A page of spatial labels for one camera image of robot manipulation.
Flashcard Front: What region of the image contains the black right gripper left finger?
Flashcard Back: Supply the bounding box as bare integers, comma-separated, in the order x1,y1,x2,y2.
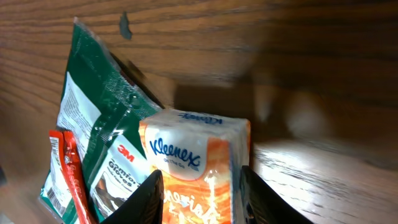
101,170,164,224

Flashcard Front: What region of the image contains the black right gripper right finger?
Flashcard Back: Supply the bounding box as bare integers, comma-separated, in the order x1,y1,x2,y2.
239,166,313,224

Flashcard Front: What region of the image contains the small orange box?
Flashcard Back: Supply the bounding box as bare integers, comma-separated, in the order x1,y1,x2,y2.
139,109,251,224

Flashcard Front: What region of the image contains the red sachet packet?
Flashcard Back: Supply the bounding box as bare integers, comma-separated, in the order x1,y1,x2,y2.
49,130,97,224

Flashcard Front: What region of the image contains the green 3M package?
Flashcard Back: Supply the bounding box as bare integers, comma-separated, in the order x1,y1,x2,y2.
56,20,160,220

